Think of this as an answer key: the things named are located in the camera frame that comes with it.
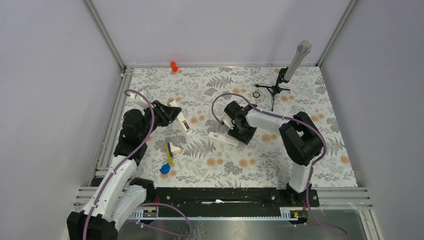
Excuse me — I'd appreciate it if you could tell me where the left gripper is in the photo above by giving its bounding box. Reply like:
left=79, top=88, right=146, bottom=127
left=139, top=100, right=182, bottom=141

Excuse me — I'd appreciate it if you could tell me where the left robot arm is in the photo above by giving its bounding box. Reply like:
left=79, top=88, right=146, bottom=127
left=66, top=100, right=182, bottom=240

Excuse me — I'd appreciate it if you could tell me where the grey microphone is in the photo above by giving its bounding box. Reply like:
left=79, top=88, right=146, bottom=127
left=282, top=40, right=312, bottom=83

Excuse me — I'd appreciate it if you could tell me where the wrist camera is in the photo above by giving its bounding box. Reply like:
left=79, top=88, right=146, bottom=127
left=220, top=114, right=234, bottom=130
left=125, top=89, right=150, bottom=110

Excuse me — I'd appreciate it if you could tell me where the red toy block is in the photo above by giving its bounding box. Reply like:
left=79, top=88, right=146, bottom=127
left=170, top=61, right=179, bottom=73

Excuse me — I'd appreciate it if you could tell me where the white remote control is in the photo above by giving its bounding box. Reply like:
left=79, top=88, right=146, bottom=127
left=167, top=100, right=193, bottom=135

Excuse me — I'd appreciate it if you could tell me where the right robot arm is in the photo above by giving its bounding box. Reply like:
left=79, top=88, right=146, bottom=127
left=223, top=101, right=327, bottom=206

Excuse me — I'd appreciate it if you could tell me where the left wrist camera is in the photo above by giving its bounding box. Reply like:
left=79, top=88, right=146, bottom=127
left=125, top=89, right=150, bottom=110

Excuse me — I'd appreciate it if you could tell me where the white remote battery cover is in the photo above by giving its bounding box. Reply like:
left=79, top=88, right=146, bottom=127
left=208, top=132, right=239, bottom=147

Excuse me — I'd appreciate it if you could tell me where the floral tablecloth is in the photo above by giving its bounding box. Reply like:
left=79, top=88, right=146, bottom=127
left=127, top=67, right=358, bottom=188

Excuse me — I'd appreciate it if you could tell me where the black microphone tripod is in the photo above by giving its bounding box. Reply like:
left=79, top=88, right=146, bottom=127
left=254, top=67, right=291, bottom=112

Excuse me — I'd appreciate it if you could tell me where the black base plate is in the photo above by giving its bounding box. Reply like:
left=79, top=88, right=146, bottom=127
left=123, top=187, right=321, bottom=218

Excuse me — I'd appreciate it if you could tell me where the poker chip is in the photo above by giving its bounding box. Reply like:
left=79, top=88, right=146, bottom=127
left=252, top=91, right=260, bottom=99

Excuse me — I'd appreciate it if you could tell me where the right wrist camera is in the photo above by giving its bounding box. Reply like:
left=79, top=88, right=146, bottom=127
left=220, top=114, right=234, bottom=130

